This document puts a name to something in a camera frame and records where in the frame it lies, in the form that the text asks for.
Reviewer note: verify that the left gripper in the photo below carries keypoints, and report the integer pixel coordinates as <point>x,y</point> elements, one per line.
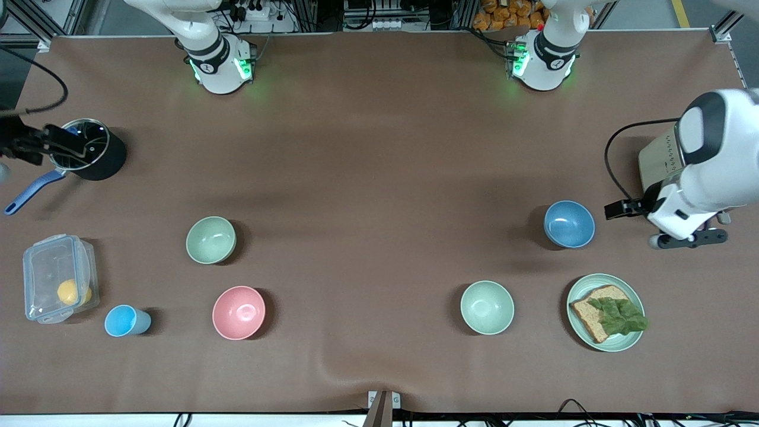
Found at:
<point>641,206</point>

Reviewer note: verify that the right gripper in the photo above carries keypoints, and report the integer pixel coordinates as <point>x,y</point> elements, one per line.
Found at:
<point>16,142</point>

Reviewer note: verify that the blue bowl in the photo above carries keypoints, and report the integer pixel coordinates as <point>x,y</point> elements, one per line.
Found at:
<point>568,223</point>

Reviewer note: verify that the green bowl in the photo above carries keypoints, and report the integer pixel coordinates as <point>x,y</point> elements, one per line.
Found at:
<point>486,307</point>
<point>209,240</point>

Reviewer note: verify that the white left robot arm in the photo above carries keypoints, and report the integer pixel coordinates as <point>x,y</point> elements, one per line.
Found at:
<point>726,184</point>

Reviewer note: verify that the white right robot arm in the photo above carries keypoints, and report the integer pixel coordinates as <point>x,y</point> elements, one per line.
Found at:
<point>213,56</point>

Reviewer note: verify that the pink bowl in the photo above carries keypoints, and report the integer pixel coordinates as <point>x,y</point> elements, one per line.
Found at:
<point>237,313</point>

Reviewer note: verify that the glass pot lid blue knob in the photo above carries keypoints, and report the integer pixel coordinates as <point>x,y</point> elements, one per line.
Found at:
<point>89,131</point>

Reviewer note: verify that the green lettuce leaf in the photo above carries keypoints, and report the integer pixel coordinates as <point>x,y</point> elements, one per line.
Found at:
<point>619,317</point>

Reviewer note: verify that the brown bread slice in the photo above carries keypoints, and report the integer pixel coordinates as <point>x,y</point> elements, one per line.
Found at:
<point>587,317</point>

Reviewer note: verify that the clear plastic food container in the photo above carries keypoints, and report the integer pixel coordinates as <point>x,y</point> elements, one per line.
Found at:
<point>44,273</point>

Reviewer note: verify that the light green plate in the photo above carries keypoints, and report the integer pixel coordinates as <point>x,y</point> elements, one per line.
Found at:
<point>616,343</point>

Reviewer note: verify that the yellow lemon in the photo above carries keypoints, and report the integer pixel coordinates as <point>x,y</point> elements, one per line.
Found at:
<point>68,292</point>

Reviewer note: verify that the blue plastic cup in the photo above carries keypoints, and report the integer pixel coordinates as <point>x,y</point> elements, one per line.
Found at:
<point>121,321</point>

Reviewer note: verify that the bag of orange snacks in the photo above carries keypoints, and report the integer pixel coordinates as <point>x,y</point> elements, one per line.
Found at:
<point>504,15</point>

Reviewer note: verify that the white power strip with plugs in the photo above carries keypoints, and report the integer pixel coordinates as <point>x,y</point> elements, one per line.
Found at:
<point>261,15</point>

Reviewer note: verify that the brown table cloth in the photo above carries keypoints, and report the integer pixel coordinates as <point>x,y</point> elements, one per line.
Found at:
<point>367,178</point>

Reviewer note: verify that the small white power strip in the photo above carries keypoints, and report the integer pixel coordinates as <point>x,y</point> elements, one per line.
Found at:
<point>386,25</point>

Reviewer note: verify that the aluminium frame profile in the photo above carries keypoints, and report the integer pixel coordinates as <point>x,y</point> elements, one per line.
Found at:
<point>18,40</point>
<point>726,25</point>

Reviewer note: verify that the metal table edge bracket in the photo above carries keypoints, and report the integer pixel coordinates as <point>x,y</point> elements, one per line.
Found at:
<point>384,409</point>

